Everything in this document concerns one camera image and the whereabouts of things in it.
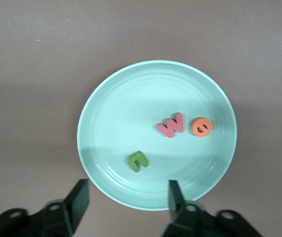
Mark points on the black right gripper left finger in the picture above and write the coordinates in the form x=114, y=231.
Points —
x=64, y=217

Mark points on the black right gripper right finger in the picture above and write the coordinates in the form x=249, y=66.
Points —
x=187, y=222

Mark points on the green foam letter n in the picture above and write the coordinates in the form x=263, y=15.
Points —
x=132, y=161

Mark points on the orange foam letter e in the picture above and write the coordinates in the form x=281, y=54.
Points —
x=196, y=132

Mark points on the pink foam letter w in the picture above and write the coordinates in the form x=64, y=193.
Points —
x=170, y=129

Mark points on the light green plate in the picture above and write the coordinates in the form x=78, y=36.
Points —
x=131, y=111

